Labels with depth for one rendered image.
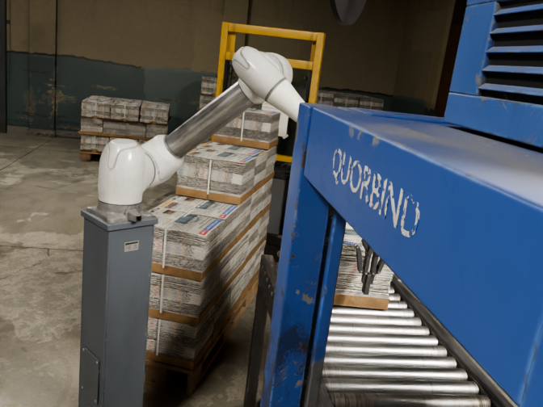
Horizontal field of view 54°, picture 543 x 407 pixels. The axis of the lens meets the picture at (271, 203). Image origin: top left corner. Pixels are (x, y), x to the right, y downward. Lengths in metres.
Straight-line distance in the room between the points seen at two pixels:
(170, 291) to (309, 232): 1.82
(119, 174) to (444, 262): 1.65
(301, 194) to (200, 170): 2.21
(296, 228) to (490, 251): 0.50
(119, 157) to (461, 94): 1.40
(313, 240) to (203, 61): 8.62
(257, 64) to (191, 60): 7.61
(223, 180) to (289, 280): 2.14
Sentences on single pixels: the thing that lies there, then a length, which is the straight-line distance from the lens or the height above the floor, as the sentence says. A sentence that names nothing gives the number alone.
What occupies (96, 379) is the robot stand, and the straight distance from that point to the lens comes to 2.23.
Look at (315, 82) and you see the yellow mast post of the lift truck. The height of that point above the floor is 1.51.
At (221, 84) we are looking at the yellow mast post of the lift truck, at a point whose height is 1.41.
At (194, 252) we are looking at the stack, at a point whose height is 0.74.
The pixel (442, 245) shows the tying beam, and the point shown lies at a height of 1.50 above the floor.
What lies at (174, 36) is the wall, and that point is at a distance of 9.35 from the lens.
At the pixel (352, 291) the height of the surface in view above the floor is 0.86.
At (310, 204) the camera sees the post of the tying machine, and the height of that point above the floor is 1.41.
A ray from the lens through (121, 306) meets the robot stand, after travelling 2.08.
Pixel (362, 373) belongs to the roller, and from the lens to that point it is 1.59.
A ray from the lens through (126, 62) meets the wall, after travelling 9.40.
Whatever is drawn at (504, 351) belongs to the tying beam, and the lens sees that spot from 0.31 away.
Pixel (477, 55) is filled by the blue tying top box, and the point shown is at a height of 1.64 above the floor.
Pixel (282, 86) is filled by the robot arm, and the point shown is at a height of 1.53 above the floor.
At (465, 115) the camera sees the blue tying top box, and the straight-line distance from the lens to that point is 0.71.
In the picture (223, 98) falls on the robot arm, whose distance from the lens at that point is 1.96.
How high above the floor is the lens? 1.60
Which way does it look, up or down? 15 degrees down
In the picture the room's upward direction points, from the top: 7 degrees clockwise
